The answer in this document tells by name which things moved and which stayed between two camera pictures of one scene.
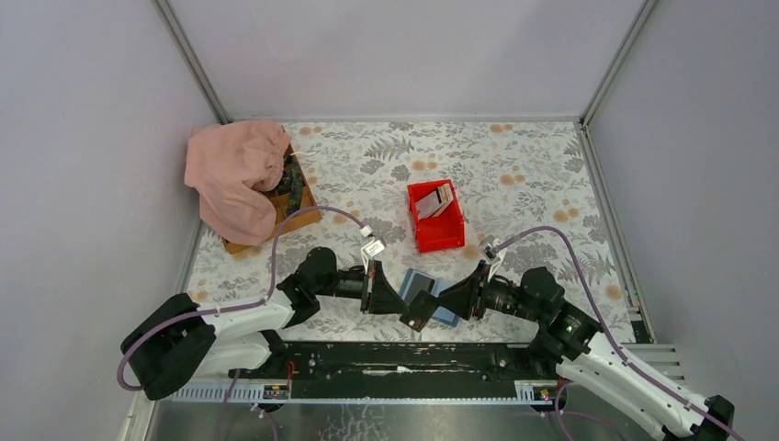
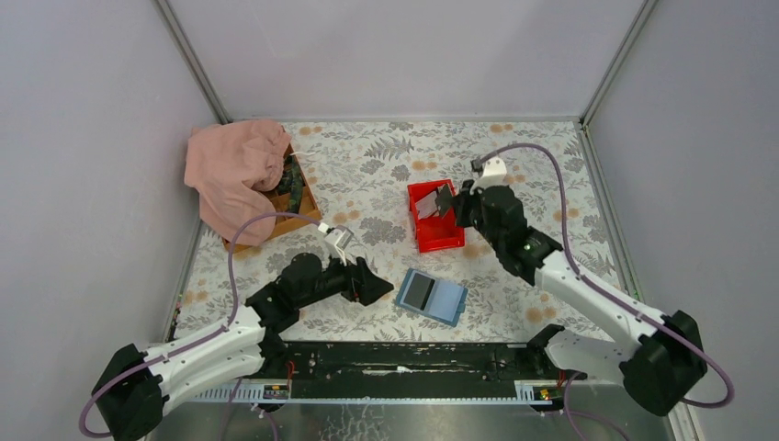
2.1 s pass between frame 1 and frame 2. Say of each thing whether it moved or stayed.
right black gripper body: moved
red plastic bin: stayed
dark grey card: moved
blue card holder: stayed
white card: stayed
